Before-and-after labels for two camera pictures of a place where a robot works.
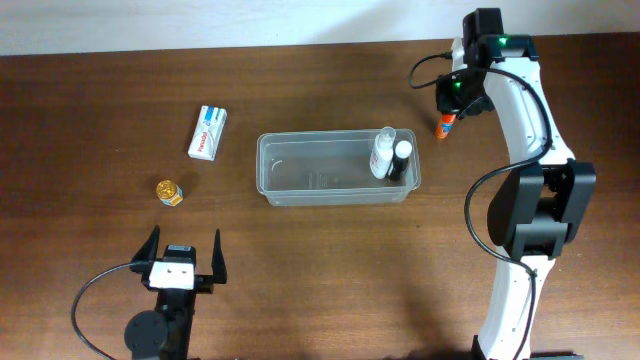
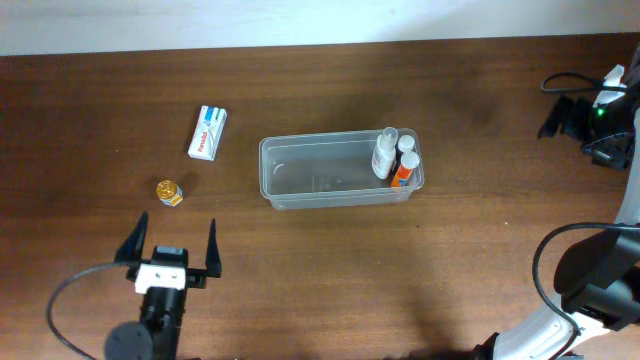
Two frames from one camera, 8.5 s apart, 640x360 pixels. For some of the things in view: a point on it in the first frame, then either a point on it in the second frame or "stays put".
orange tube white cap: x=445 y=125 to x=409 y=160
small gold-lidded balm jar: x=170 y=193 stays put
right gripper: x=470 y=107 to x=571 y=123
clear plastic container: x=330 y=168 stays put
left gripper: x=203 y=283 to x=198 y=275
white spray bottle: x=382 y=152 stays put
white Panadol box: x=207 y=133 stays put
